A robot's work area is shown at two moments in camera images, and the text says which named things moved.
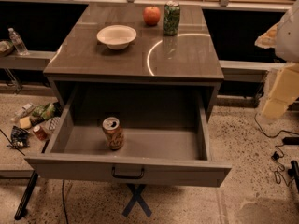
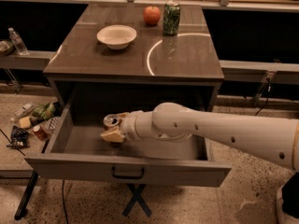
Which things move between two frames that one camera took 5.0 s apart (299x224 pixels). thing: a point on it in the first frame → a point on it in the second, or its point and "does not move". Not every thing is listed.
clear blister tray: (53, 123) does not move
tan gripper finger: (268, 39) → (134, 126)
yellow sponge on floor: (25, 122) does not move
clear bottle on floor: (22, 111) does not move
